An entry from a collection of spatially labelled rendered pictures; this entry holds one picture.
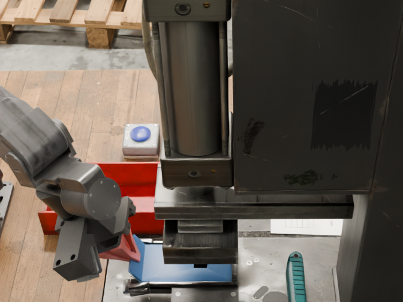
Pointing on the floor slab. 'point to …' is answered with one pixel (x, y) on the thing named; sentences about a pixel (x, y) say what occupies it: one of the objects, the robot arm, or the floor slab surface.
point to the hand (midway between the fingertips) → (134, 256)
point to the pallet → (73, 17)
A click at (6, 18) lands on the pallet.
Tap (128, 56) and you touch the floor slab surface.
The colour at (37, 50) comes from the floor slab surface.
